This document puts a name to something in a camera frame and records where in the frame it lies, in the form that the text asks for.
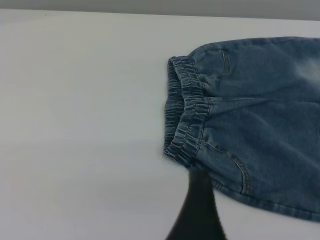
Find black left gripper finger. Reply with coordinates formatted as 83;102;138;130
166;168;230;240

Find blue denim shorts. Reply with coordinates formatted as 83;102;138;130
163;36;320;223

